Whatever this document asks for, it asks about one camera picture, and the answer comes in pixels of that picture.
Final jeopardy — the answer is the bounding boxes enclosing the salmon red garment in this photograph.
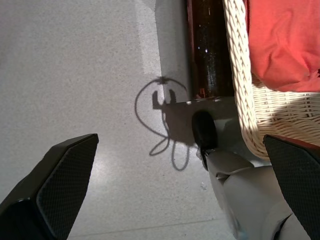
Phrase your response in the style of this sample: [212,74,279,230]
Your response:
[246,0,320,93]

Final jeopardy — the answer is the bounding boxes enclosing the pale woven laundry basket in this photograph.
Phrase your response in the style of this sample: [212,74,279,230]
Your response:
[222,0,320,161]

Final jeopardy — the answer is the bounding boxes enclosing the black caster wheel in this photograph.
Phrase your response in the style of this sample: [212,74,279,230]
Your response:
[191,110,219,151]

